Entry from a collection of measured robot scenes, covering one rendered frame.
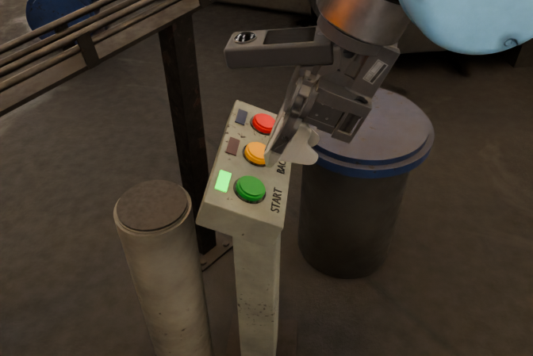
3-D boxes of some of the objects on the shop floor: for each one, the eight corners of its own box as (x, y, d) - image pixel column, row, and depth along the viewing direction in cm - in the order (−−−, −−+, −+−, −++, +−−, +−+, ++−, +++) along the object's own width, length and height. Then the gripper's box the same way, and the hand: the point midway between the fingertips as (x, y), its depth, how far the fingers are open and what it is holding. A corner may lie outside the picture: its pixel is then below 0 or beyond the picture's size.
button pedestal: (215, 405, 99) (182, 200, 59) (235, 306, 117) (219, 97, 77) (290, 415, 97) (307, 211, 58) (298, 312, 115) (315, 104, 76)
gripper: (404, 64, 43) (312, 206, 57) (396, 24, 50) (316, 158, 64) (320, 30, 42) (247, 183, 56) (323, -7, 49) (257, 137, 63)
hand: (266, 156), depth 59 cm, fingers closed
